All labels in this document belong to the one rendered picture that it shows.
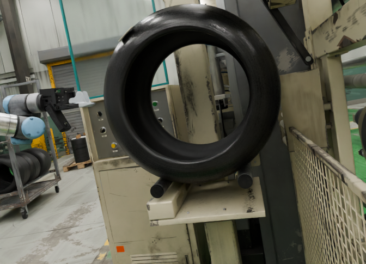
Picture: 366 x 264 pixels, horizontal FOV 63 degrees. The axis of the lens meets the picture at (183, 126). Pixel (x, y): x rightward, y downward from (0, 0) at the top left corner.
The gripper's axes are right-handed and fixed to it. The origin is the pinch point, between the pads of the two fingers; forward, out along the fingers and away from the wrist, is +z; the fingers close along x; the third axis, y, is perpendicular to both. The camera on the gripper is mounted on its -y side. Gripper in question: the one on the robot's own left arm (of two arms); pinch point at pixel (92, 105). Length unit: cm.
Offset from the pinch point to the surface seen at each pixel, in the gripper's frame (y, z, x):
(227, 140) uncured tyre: -17, 48, 15
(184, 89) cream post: 3.4, 30.5, 24.1
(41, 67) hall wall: 106, -594, 791
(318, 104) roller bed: -5, 82, 17
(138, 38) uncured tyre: 19.9, 23.9, -11.9
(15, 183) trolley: -103, -240, 222
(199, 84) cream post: 5.3, 36.7, 24.1
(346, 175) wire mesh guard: -13, 71, -47
